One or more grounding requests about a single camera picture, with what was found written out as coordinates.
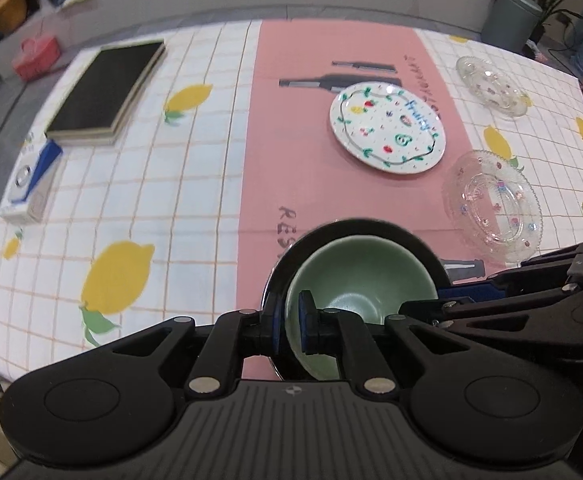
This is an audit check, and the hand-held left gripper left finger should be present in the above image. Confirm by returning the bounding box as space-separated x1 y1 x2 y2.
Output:
109 304 282 397

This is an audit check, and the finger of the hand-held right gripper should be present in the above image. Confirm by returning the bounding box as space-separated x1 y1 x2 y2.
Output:
400 284 578 347
436 232 583 302

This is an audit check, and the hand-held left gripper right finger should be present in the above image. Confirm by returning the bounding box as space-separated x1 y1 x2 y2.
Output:
297 289 478 397

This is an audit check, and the green ceramic bowl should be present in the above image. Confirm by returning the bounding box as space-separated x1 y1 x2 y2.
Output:
286 234 440 382

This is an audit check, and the blue steel bowl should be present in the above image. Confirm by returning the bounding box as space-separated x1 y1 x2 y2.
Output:
262 217 447 382

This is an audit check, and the clear glass flower plate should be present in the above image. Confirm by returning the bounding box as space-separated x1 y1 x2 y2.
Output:
442 149 543 265
455 55 531 120

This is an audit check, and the white painted fruit plate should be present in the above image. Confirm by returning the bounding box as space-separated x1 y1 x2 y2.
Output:
328 81 447 175

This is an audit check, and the lemon print checked tablecloth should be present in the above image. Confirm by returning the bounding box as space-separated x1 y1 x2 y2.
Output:
0 17 583 397

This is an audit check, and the grey round trash can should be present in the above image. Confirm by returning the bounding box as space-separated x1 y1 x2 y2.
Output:
481 0 544 54

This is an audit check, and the white and blue box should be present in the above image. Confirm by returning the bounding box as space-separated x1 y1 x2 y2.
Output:
0 139 65 225

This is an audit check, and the black hardcover book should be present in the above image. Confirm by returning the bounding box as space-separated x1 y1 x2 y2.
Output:
45 39 167 147

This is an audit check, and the pink plastic basket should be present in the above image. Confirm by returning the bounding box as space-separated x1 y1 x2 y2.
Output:
12 34 63 83

